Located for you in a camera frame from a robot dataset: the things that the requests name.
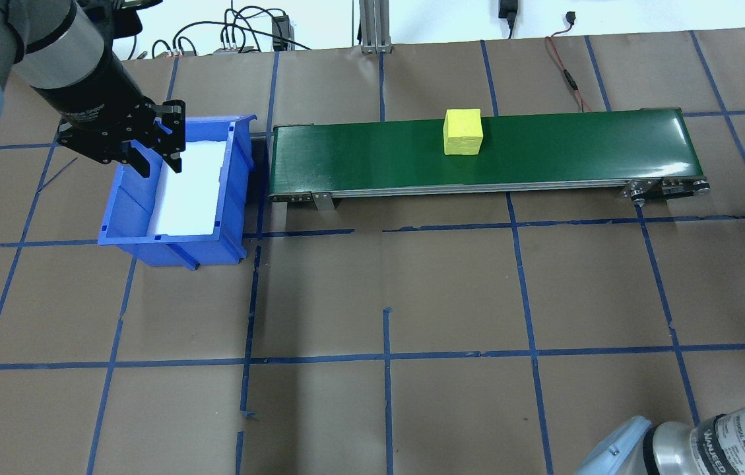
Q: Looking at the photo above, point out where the yellow foam block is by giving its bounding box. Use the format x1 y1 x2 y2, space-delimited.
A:
443 108 484 157

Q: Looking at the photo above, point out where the white foam pad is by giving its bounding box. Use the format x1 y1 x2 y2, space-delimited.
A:
146 139 231 238

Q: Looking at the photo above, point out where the blue plastic storage bin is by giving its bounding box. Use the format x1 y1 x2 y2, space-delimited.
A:
98 113 259 271

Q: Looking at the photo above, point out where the green conveyor belt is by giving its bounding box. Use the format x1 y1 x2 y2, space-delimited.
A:
268 106 711 212

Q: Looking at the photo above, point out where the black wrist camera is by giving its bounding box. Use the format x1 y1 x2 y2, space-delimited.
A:
79 0 163 39

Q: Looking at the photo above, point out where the aluminium extrusion post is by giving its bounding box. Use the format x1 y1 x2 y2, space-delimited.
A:
359 0 394 53

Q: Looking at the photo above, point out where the red and black wire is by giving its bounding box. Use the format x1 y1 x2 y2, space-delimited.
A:
546 34 592 113

